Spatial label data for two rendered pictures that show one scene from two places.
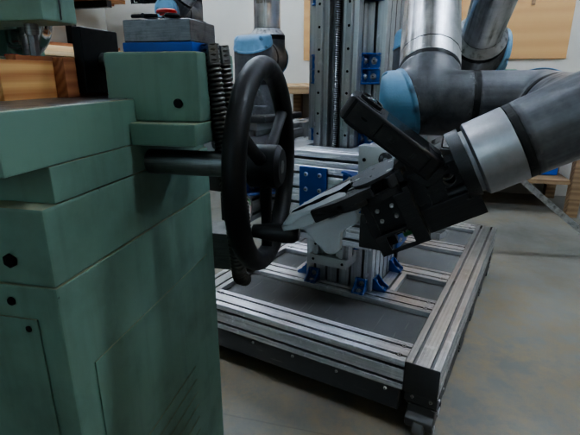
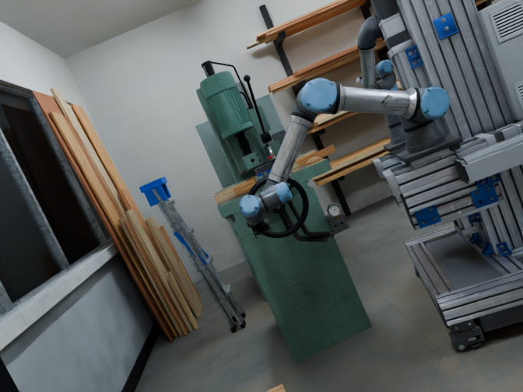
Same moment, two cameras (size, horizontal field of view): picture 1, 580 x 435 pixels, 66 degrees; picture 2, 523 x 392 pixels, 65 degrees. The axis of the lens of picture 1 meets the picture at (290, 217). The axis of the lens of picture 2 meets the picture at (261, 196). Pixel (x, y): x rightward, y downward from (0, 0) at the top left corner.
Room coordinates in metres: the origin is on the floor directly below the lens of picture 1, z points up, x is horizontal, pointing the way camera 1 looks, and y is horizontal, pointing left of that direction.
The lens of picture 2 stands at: (0.05, -1.72, 1.09)
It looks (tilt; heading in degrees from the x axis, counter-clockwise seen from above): 7 degrees down; 74
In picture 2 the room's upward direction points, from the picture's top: 24 degrees counter-clockwise
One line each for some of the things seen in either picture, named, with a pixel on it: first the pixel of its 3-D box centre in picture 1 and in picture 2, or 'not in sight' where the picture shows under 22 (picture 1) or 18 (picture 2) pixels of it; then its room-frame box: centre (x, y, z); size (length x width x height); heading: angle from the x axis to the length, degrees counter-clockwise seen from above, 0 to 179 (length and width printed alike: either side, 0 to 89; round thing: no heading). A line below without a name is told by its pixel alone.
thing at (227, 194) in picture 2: not in sight; (266, 176); (0.73, 0.38, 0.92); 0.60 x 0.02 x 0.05; 168
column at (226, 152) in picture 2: not in sight; (238, 142); (0.74, 0.65, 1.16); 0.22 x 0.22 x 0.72; 78
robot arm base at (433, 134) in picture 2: not in sight; (422, 134); (1.19, -0.32, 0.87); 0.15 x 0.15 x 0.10
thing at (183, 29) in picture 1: (174, 33); (268, 166); (0.69, 0.17, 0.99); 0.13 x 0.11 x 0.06; 168
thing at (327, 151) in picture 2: not in sight; (284, 169); (0.82, 0.34, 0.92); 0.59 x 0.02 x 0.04; 168
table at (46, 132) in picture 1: (126, 116); (273, 187); (0.70, 0.25, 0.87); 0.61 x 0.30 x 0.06; 168
